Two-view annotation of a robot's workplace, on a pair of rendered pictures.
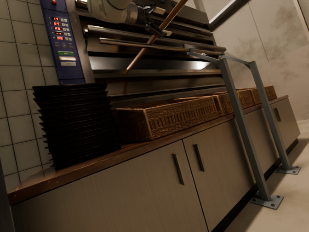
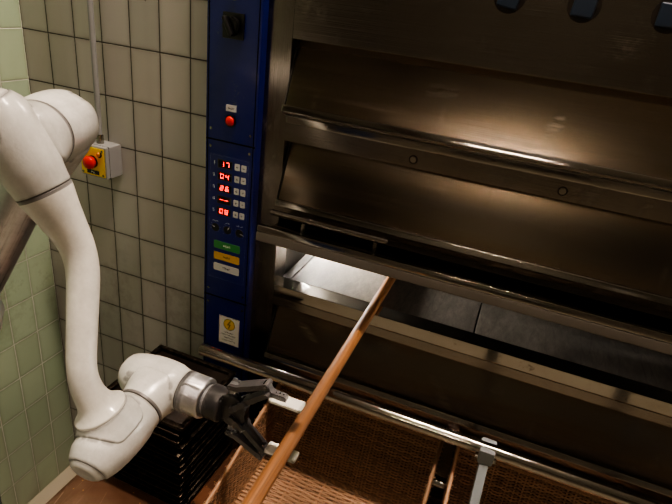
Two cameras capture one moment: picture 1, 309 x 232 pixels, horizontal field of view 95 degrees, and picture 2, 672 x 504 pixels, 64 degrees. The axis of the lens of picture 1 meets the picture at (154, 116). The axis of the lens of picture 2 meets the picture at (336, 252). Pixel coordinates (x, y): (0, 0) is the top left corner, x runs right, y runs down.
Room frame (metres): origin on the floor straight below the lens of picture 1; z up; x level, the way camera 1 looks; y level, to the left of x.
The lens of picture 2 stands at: (0.29, -0.87, 2.00)
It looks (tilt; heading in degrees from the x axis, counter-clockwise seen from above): 25 degrees down; 52
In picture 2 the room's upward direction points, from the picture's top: 7 degrees clockwise
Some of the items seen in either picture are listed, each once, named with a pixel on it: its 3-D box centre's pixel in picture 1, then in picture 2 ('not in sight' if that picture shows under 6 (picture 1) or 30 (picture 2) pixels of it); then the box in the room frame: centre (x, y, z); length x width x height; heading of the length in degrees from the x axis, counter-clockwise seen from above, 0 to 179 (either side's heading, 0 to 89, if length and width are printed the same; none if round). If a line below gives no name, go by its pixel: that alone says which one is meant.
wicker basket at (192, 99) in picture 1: (162, 113); (325, 493); (1.00, -0.06, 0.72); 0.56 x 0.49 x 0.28; 123
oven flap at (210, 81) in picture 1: (181, 83); (563, 421); (1.54, -0.38, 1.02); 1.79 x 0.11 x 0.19; 124
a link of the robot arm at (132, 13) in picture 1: (129, 13); (198, 395); (0.64, -0.01, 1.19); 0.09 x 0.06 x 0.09; 34
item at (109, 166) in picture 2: not in sight; (101, 158); (0.67, 0.84, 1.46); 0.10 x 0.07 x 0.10; 124
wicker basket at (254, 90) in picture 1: (240, 95); not in sight; (1.67, -1.05, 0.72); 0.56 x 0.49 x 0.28; 123
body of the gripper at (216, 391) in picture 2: (142, 16); (227, 406); (0.68, -0.07, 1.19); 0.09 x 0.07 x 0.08; 124
